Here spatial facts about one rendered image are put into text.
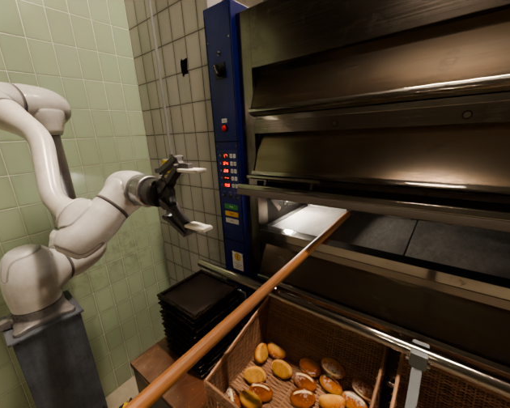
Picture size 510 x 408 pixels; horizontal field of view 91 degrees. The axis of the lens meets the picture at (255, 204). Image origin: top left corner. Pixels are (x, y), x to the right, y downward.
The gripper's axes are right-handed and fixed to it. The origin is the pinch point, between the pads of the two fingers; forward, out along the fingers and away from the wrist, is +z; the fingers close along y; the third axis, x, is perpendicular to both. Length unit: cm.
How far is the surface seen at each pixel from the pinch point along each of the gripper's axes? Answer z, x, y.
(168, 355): -55, -14, 91
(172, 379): 7.5, 17.8, 29.5
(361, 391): 29, -43, 82
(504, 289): 61, -54, 32
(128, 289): -116, -26, 82
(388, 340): 38, -17, 32
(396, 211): 34, -40, 9
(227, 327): 7.3, 2.8, 29.2
